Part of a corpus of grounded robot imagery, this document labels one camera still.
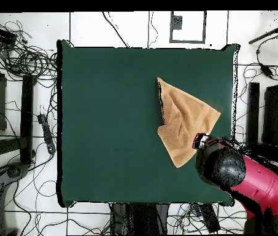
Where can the tan terry towel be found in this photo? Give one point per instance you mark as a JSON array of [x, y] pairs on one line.
[[183, 118]]

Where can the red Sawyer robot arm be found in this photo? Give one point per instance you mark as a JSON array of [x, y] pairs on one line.
[[251, 179]]

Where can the black power strip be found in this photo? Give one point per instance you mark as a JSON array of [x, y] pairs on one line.
[[210, 217], [47, 132]]

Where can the dark green table cloth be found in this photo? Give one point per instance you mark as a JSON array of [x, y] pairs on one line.
[[104, 147]]

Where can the black power adapter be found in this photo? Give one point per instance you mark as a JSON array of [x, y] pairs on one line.
[[266, 70]]

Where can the dark grey square plate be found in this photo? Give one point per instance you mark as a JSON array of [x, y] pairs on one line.
[[176, 22]]

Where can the black tripod pole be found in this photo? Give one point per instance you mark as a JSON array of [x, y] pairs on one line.
[[266, 35]]

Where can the black electronics box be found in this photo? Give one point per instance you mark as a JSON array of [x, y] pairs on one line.
[[0, 35]]

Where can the black metal frame stand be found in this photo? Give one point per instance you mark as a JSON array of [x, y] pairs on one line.
[[253, 110], [27, 118]]

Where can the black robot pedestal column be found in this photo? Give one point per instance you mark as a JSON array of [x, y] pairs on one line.
[[141, 221]]

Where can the grey square floor frame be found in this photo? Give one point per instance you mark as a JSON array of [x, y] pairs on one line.
[[171, 36]]

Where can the grey pedestal leg with caster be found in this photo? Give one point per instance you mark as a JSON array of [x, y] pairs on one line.
[[13, 172]]

